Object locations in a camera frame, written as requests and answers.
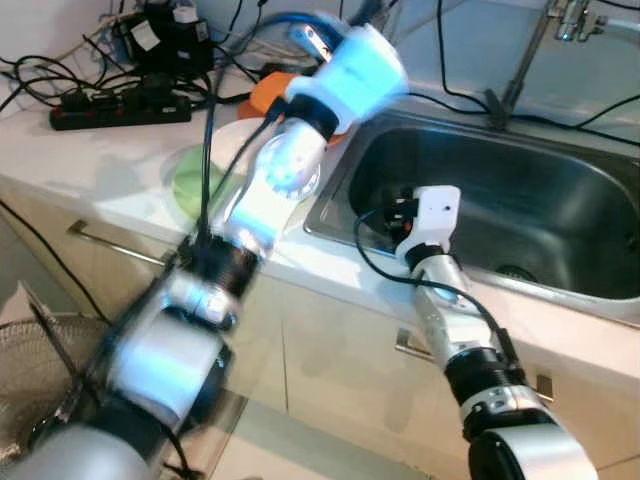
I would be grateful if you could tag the chrome faucet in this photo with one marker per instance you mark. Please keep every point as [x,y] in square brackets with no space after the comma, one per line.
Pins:
[515,75]

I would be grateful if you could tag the orange plate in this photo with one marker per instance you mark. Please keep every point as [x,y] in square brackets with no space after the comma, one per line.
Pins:
[338,135]

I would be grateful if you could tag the stainless steel sink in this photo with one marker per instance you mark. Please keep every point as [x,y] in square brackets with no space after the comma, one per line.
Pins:
[540,200]

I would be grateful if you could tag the beige kitchen cabinet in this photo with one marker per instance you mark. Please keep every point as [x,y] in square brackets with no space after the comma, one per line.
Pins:
[340,370]

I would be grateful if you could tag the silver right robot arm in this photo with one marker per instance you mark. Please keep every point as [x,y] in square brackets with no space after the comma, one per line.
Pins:
[450,320]

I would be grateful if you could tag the orange bowl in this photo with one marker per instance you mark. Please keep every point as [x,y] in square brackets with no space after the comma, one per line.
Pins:
[268,92]

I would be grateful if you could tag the black power strip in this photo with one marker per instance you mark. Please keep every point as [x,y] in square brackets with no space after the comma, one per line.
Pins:
[120,110]

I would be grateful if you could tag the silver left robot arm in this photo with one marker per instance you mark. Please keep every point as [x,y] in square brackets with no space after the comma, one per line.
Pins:
[270,190]

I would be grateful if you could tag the black power adapter box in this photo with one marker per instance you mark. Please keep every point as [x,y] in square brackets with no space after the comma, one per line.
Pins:
[165,40]

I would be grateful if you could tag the sink drain strainer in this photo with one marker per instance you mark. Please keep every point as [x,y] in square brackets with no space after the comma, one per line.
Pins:
[517,273]

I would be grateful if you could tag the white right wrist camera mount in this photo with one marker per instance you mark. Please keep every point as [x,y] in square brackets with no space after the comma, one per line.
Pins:
[432,215]

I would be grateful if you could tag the green plate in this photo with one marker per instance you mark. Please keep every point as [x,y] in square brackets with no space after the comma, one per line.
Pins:
[190,185]

